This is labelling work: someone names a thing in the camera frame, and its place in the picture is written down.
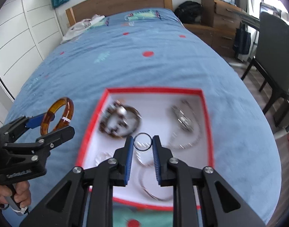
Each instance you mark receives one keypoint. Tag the red shallow box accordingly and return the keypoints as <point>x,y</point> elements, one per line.
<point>155,107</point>

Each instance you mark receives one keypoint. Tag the dark blue hanging bag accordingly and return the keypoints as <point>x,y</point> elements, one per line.
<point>242,40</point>

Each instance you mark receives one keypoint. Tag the dark brown bangle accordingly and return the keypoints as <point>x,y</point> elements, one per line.
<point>119,120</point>

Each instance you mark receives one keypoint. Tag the blue patterned bedspread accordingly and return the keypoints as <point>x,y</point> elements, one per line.
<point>156,52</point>

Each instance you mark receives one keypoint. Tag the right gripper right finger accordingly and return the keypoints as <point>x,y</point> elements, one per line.
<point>201,197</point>

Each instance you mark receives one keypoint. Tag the black backpack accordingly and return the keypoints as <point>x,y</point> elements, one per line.
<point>189,12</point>

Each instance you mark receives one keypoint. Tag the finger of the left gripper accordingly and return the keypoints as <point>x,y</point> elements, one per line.
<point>46,142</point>
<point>19,126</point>

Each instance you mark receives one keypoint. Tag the glass desk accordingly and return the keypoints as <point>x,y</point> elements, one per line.
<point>249,20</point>

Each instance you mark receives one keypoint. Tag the white garment on bed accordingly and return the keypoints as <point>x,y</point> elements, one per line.
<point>80,27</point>

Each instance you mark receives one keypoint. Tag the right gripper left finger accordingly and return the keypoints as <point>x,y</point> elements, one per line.
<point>85,197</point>

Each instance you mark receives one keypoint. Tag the amber orange bangle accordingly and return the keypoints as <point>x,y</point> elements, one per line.
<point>63,109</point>

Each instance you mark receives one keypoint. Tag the wooden headboard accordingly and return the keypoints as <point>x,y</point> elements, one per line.
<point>88,8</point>

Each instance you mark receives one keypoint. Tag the thin silver bangle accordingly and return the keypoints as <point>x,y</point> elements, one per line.
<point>149,185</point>

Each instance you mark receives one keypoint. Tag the white wardrobe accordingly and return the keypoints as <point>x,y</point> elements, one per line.
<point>29,31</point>

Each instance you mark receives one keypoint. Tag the twisted silver hoop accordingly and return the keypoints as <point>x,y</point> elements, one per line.
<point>145,158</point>
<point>101,157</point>

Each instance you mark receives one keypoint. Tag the dark grey chair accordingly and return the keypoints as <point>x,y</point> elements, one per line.
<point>272,60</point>

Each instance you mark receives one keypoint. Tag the silver wristwatch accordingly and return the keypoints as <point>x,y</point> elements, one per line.
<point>184,122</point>

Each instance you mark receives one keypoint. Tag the wooden drawer cabinet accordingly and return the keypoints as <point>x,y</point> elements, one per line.
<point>218,25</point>

